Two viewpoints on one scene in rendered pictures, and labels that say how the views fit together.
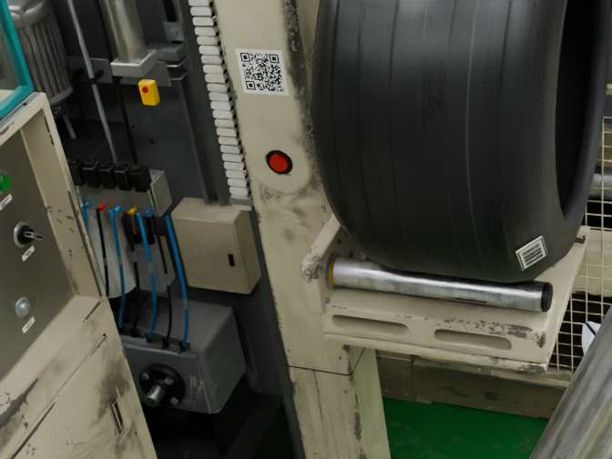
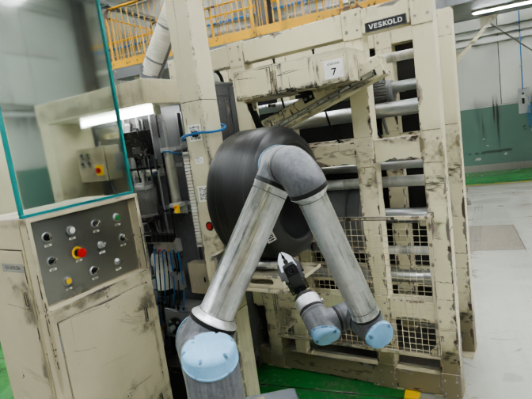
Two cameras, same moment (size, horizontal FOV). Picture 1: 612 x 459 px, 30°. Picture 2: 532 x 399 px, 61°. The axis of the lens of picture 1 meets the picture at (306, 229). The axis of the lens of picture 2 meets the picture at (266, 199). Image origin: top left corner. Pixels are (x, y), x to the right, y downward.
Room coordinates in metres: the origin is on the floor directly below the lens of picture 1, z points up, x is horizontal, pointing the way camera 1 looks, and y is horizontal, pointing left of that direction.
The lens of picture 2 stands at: (-0.54, -0.45, 1.46)
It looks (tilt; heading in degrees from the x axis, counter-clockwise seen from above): 8 degrees down; 5
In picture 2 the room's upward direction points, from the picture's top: 8 degrees counter-clockwise
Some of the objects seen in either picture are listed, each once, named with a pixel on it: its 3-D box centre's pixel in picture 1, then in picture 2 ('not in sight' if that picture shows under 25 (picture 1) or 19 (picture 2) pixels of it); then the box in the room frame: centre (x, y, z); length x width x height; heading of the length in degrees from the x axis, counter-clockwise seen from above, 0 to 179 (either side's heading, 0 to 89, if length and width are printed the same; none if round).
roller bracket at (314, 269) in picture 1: (355, 219); (237, 253); (1.59, -0.08, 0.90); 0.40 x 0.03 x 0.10; 153
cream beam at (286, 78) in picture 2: not in sight; (298, 77); (1.71, -0.49, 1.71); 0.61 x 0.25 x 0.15; 63
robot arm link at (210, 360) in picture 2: not in sight; (211, 372); (0.58, -0.14, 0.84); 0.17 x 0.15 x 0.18; 21
